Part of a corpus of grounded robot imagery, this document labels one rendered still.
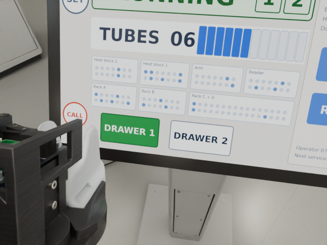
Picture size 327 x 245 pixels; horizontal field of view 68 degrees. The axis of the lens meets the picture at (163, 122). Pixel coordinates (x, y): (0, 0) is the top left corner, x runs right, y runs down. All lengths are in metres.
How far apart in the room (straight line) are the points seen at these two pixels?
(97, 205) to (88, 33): 0.28
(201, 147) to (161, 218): 0.98
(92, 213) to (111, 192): 1.28
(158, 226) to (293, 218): 0.69
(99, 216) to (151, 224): 1.16
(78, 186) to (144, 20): 0.26
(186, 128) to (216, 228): 1.00
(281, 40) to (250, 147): 0.15
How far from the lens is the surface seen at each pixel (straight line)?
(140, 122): 0.38
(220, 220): 1.35
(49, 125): 0.21
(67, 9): 0.41
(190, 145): 0.38
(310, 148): 0.41
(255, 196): 1.48
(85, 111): 0.40
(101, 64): 0.39
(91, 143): 0.19
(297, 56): 0.38
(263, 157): 0.39
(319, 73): 0.39
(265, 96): 0.37
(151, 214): 1.34
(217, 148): 0.38
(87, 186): 0.20
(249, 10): 0.37
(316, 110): 0.40
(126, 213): 1.39
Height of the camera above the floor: 1.31
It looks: 52 degrees down
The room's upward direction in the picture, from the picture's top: 2 degrees counter-clockwise
